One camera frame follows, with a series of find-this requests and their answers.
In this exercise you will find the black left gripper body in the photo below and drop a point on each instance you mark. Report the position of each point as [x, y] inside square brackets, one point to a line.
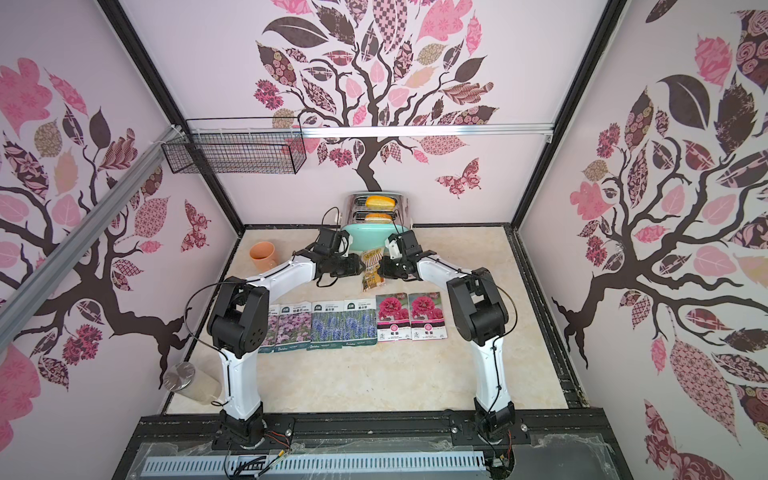
[343, 266]

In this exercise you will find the toast slice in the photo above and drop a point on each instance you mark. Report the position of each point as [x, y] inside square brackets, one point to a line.
[378, 217]
[380, 203]

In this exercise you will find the toast slice rear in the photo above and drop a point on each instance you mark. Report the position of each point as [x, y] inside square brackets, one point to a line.
[380, 203]

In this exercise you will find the toast slice front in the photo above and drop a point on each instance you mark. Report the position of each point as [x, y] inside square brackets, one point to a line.
[378, 217]

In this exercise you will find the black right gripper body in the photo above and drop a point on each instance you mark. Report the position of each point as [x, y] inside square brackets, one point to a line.
[389, 267]

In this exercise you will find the black wire basket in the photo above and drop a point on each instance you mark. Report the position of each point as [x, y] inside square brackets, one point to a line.
[238, 145]

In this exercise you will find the pink hollyhock seed packet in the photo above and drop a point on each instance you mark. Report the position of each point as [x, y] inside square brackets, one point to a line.
[393, 317]

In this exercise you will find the mint green toaster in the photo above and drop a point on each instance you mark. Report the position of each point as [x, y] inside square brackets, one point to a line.
[367, 236]

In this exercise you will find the aluminium rail left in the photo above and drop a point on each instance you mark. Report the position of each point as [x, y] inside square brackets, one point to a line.
[28, 298]

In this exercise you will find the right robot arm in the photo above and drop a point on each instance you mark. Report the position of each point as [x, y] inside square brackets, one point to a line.
[480, 316]

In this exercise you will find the aluminium rail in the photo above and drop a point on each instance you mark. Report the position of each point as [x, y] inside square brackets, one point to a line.
[28, 298]
[429, 130]

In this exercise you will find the aluminium rail back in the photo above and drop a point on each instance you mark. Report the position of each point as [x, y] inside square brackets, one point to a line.
[429, 130]

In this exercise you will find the white cable duct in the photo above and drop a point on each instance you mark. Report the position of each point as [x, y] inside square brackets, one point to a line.
[255, 466]

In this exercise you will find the black base frame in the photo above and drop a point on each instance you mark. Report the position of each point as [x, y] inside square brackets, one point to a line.
[541, 444]

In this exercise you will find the lavender seed packet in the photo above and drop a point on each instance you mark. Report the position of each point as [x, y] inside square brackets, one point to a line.
[327, 325]
[360, 323]

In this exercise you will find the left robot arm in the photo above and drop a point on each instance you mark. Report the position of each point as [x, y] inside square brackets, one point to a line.
[238, 325]

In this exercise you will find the pink cosmos seed packet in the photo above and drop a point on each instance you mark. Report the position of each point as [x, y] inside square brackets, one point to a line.
[294, 327]

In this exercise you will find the orange mug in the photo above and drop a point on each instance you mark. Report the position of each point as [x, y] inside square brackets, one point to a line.
[263, 256]

